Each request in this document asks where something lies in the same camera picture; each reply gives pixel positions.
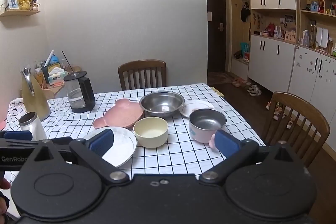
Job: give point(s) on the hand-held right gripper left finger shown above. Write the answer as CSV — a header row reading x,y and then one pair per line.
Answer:
x,y
101,144

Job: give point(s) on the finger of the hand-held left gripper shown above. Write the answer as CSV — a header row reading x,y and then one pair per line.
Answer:
x,y
18,135

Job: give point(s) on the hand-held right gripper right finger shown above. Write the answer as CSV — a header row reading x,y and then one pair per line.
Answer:
x,y
227,144

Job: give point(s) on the large white plate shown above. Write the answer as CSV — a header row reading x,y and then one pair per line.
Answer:
x,y
123,145

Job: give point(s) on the pink bear-shaped plate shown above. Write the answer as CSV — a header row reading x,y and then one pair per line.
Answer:
x,y
123,115

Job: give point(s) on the cream bowl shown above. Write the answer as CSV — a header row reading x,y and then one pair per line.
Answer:
x,y
151,140

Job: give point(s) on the small white plate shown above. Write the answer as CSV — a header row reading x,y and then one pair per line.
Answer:
x,y
189,108

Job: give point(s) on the large steel bowl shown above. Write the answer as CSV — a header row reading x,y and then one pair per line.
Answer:
x,y
161,106

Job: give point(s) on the person's left hand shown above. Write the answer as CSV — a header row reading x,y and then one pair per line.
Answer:
x,y
4,183

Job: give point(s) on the white steel-lined mug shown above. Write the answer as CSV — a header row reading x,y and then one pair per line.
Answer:
x,y
31,127

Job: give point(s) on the yellow thermos jug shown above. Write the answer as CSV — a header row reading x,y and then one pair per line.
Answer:
x,y
34,106

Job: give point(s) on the checked tablecloth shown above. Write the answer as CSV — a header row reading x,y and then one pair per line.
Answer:
x,y
183,150

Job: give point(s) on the yellow box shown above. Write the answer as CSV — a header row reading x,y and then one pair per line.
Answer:
x,y
219,92

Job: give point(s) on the glass electric kettle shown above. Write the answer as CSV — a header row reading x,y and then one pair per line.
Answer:
x,y
78,92

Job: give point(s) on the orange bottle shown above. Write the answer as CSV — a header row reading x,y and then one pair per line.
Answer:
x,y
40,79

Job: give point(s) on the wooden side cabinet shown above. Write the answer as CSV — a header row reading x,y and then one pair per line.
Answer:
x,y
56,88

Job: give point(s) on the pair of white shoes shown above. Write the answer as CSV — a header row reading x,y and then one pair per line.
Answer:
x,y
254,90

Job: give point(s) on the pair of pink slippers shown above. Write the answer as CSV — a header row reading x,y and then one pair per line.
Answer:
x,y
239,82

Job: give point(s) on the doormat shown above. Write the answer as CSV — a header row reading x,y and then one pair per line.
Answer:
x,y
219,78

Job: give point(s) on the tissue box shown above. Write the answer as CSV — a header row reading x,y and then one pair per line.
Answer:
x,y
56,77

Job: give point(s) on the wooden chair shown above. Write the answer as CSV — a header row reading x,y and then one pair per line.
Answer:
x,y
315,119
141,65

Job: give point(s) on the white lower cabinets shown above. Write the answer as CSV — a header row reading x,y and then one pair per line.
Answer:
x,y
304,69

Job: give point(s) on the dark entrance door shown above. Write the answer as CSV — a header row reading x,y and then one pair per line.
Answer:
x,y
215,24

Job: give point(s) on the red plush toy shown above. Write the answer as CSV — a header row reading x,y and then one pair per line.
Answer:
x,y
270,29

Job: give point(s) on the wooden wall shelf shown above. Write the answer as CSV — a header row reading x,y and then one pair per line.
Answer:
x,y
21,13

